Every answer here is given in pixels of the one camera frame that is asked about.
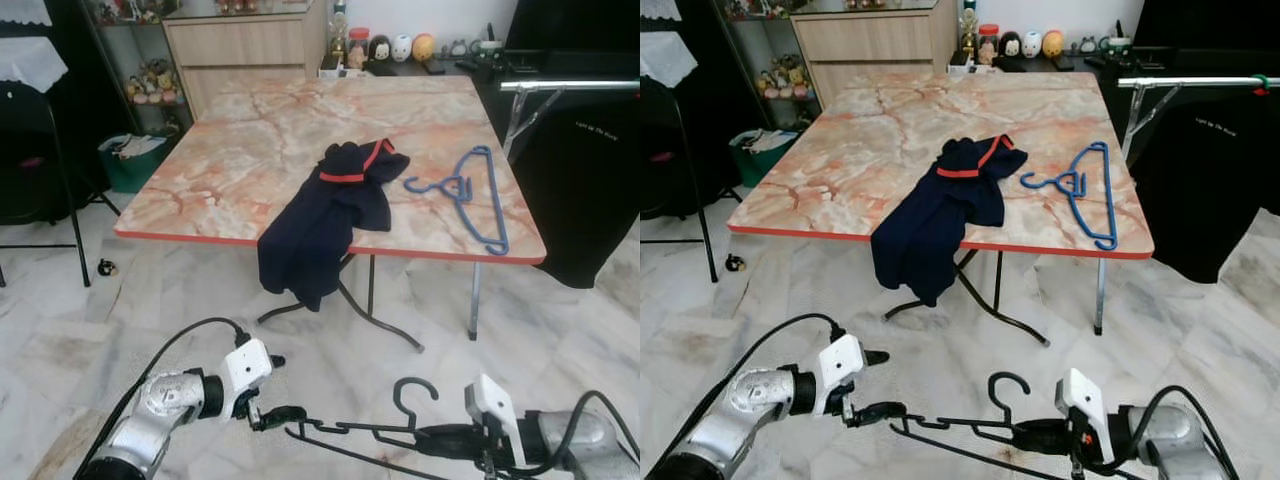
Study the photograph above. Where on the white lace cloth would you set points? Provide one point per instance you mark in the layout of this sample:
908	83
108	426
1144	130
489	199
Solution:
22	10
665	58
658	8
30	62

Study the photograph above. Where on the navy shirt with red collar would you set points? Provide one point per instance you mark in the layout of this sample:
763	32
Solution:
930	230
320	230

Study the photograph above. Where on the jar with red lid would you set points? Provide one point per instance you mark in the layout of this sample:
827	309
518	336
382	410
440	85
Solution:
988	45
358	50

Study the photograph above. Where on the gold trophy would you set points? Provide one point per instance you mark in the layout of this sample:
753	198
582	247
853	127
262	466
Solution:
969	28
339	30

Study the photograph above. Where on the blue plastic hanger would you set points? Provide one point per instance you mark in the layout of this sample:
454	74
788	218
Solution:
1108	195
497	200

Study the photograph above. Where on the black plastic hanger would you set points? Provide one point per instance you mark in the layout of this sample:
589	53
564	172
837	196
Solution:
415	379
1008	375

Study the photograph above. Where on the black egg toy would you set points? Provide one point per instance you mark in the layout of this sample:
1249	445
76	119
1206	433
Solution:
1011	46
380	50

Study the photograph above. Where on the silver metal clothes rack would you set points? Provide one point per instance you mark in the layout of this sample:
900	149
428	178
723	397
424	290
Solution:
570	86
1190	82

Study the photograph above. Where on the black furniture stand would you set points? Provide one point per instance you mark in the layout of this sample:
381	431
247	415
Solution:
30	150
665	150

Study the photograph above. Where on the green hanger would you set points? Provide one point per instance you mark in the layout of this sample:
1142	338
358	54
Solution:
1260	82

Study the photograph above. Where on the glass display cabinet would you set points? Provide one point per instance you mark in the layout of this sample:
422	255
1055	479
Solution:
140	70
765	65

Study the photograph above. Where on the black t-shirt with white print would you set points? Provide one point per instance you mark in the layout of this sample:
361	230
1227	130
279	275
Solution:
1200	200
580	200

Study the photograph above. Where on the small black yellow toy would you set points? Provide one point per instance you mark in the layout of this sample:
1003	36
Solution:
734	263
107	267

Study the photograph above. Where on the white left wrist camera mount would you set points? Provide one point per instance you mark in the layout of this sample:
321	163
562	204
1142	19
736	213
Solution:
248	365
842	360

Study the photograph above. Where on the white egg toy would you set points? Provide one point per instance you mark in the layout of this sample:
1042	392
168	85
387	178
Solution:
1032	44
402	48

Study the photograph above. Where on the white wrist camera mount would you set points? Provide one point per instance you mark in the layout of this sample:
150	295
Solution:
248	365
492	400
1080	395
842	360

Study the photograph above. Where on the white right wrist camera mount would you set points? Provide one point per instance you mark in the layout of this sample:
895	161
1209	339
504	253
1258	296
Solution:
1080	395
492	400

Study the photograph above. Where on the green laundry basket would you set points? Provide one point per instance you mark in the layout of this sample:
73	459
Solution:
130	170
760	165

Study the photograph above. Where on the light wooden cabinet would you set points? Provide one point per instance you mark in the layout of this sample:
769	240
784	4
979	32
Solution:
250	45
870	40

